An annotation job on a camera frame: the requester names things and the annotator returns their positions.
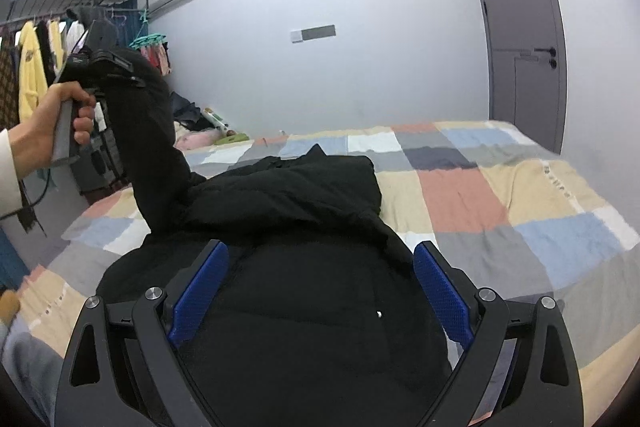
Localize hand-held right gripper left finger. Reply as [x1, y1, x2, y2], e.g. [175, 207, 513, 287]
[52, 239, 231, 427]

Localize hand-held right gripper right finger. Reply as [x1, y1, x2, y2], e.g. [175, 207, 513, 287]
[413, 241, 585, 427]

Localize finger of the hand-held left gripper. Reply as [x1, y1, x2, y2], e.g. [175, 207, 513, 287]
[102, 49, 147, 88]

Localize black puffer jacket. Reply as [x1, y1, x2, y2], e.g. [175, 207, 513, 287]
[95, 49, 455, 427]

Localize person's left forearm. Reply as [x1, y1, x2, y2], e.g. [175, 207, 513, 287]
[0, 128, 24, 220]

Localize pink hanging clothes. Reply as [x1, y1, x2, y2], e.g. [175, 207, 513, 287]
[140, 44, 174, 76]

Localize dark clothes pile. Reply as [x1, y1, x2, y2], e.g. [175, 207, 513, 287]
[169, 91, 217, 132]

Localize person's left hand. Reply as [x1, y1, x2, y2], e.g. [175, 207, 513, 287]
[7, 82, 97, 182]

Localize teal clip hanger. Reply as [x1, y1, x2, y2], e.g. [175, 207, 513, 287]
[128, 8, 169, 51]

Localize dark blue hanging garment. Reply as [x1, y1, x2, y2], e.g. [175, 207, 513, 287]
[102, 0, 142, 51]

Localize yellow hanging garment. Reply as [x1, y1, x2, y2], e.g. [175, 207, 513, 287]
[17, 21, 67, 124]

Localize brown checked hanging garment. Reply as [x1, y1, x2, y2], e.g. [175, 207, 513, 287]
[0, 41, 22, 130]

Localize bed with patchwork blanket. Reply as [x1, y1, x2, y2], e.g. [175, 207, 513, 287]
[20, 121, 640, 408]

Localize pink pillow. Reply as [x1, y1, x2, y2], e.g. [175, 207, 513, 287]
[174, 129, 227, 151]

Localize person's jeans leg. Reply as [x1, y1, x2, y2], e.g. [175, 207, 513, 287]
[0, 322, 63, 427]

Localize grey door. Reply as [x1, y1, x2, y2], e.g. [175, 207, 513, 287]
[462, 0, 569, 154]

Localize black cable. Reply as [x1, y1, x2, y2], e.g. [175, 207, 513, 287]
[0, 169, 57, 220]

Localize grey wall panel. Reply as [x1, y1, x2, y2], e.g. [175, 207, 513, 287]
[291, 25, 336, 44]

